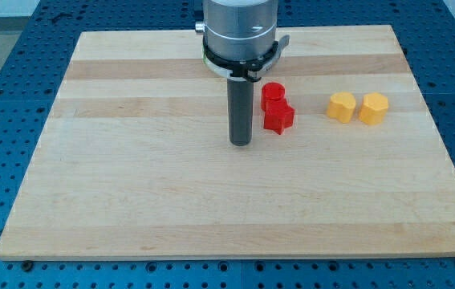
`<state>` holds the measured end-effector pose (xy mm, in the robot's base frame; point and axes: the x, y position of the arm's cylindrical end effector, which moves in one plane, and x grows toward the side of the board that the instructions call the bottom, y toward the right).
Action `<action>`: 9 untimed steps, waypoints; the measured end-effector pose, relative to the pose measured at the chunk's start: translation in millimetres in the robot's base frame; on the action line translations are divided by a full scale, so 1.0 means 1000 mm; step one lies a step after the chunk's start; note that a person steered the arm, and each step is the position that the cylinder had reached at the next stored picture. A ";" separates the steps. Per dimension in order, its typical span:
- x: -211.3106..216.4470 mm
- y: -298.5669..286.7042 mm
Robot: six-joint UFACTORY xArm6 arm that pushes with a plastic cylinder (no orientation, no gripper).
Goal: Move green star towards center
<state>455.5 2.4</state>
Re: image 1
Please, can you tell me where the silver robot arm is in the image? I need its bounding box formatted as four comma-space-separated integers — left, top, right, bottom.
202, 0, 278, 61

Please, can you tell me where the red star block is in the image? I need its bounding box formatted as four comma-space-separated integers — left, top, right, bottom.
263, 99, 295, 135

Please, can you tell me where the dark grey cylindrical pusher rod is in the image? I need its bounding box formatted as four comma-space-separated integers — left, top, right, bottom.
227, 79, 254, 146

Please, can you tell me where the red cylinder block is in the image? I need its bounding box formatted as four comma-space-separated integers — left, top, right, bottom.
260, 82, 286, 112

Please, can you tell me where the light wooden board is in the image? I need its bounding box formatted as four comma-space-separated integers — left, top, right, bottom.
0, 25, 455, 261

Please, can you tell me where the yellow heart block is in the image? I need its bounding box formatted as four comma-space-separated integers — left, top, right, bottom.
326, 92, 356, 124

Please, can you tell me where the yellow hexagon block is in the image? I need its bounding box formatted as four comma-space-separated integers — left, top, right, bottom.
358, 92, 389, 125

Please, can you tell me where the black clamp ring with lever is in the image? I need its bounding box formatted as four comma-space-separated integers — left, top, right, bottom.
201, 34, 291, 83

